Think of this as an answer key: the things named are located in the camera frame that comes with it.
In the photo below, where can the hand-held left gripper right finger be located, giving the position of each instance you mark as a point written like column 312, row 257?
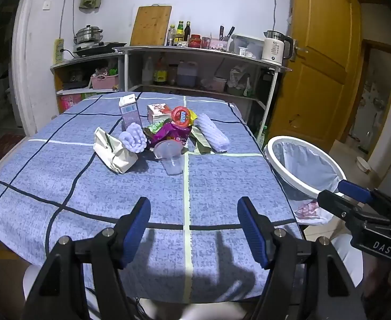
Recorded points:
column 252, row 233

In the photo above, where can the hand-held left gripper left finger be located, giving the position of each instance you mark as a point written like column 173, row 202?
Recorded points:
column 137, row 230

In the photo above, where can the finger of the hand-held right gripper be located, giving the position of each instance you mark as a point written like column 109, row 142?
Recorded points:
column 335, row 203
column 355, row 190

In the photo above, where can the white round trash bin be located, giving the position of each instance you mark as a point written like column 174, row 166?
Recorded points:
column 271, row 162

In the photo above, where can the clear plastic cup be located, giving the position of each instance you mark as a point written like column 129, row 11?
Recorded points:
column 169, row 158

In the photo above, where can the cream paper bag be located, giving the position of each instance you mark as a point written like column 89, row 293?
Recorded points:
column 114, row 151

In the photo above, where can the lavender foam net sleeve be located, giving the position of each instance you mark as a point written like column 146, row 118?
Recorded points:
column 134, row 138

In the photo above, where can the purple snack bag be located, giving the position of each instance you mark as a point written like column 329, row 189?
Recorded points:
column 169, row 134

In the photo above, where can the green snack wrapper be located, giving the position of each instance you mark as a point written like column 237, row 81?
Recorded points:
column 155, row 127

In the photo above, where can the olive green packet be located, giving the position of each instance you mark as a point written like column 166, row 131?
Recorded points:
column 200, row 141

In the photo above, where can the purple milk carton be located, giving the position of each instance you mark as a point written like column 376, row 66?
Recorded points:
column 129, row 111

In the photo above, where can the red strawberry drink carton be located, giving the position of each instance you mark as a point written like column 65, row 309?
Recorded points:
column 157, row 110

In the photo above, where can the white cup with red lid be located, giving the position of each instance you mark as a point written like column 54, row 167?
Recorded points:
column 181, row 116

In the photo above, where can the yellow snack wrapper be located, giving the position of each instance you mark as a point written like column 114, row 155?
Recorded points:
column 193, row 116

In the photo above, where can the red print plastic bag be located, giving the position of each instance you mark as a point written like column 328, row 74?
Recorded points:
column 310, row 211

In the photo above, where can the white floor bowl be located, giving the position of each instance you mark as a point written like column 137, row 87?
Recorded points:
column 363, row 164

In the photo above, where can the blue checked tablecloth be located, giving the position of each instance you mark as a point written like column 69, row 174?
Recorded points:
column 132, row 186

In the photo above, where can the white bin liner bag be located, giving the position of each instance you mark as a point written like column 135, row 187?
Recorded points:
column 302, row 163

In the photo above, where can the green drink bottle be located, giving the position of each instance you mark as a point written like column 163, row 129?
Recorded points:
column 261, row 136

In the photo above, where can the yellow wooden door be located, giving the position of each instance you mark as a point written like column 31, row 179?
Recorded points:
column 315, row 56

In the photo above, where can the round plastic tub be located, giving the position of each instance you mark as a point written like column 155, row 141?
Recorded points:
column 219, row 84

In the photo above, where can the pink plastic basket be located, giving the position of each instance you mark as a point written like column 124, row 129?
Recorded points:
column 104, row 80

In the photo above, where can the crumpled plastic bags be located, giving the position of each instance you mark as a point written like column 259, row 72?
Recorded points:
column 238, row 76

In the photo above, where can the yellow label oil bottle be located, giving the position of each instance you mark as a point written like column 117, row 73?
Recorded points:
column 160, row 73

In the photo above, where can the white plastic jug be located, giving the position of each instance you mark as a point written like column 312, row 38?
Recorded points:
column 147, row 71

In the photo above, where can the brown jar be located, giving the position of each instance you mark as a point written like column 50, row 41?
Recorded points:
column 173, row 73

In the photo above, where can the white electric kettle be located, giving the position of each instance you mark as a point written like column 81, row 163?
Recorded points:
column 275, row 48

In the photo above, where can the purple liquid jug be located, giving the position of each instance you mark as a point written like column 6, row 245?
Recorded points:
column 186, row 73

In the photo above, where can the clear plastic storage box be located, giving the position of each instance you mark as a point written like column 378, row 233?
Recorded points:
column 248, row 45

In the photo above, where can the black induction cooker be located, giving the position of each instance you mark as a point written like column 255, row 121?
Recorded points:
column 95, row 47

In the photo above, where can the metal shelf unit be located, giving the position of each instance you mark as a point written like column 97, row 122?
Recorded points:
column 198, row 49

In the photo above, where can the pink knife holder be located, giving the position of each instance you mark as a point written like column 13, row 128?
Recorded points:
column 218, row 44

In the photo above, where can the yellow power strip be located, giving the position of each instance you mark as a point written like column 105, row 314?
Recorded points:
column 59, row 50

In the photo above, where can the clear glass bottle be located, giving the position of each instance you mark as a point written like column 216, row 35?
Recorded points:
column 171, row 36

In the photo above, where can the red sauce jar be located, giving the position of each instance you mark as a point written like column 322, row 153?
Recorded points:
column 194, row 40

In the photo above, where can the kitchen knife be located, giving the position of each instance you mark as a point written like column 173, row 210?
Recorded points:
column 230, row 33
column 221, row 32

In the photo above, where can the steel pot with lid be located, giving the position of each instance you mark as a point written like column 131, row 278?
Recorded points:
column 88, row 35

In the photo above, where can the dark soy sauce bottle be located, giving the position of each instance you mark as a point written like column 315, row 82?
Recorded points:
column 187, row 31

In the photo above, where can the wooden cutting board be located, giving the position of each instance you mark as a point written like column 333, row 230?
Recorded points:
column 150, row 25

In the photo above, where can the white wall switch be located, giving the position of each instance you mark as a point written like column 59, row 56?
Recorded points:
column 46, row 5

